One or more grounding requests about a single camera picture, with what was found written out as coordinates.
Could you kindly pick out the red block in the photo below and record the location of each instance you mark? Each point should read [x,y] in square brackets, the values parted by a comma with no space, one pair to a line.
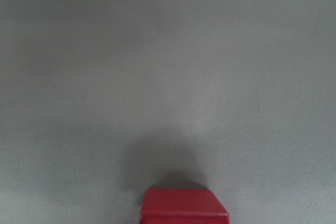
[162,205]

